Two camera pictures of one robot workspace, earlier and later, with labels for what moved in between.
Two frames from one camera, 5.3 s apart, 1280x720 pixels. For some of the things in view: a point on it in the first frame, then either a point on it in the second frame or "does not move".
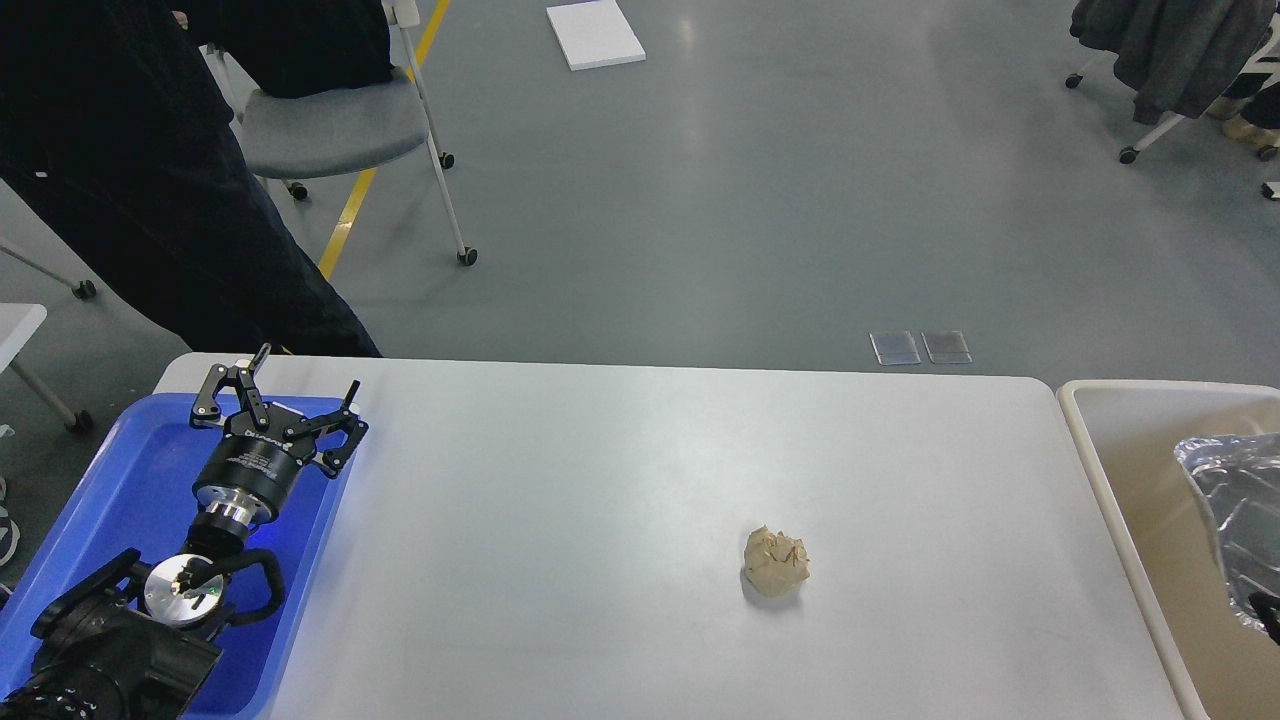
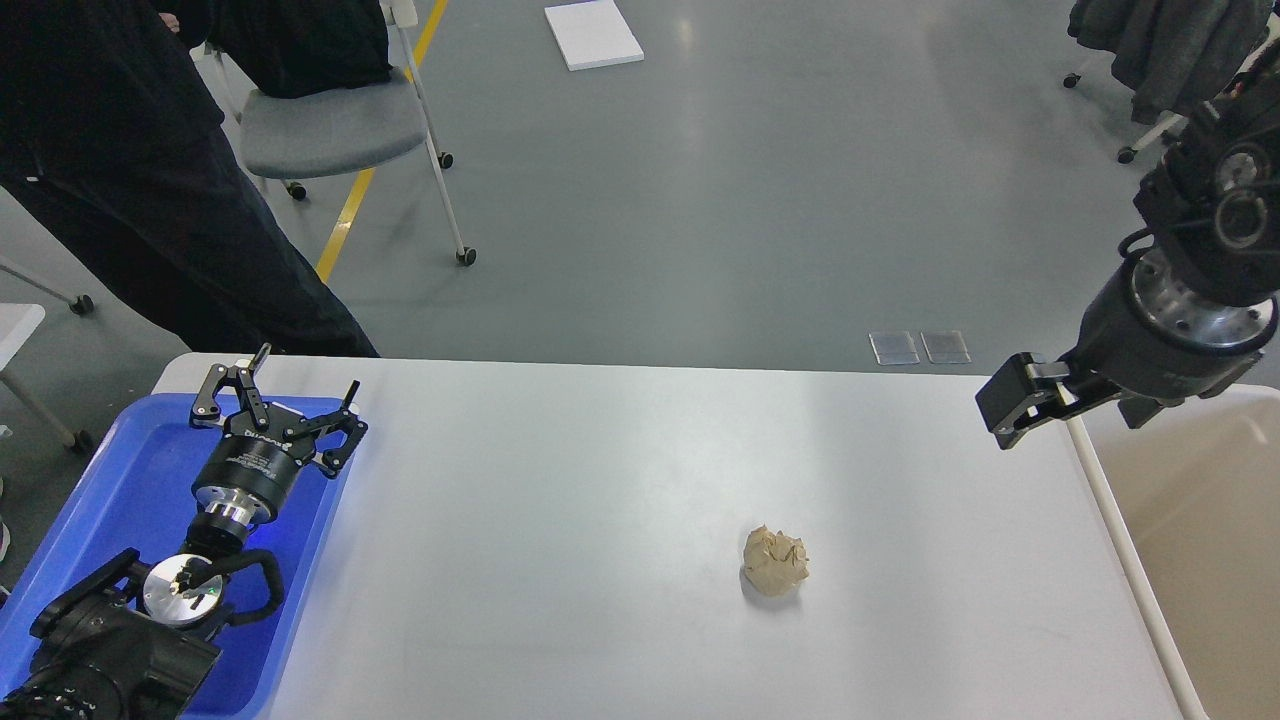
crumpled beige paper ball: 775,564 does not move
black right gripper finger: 1268,608 to 1148,331
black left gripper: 247,478 does not move
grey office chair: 309,136 does not move
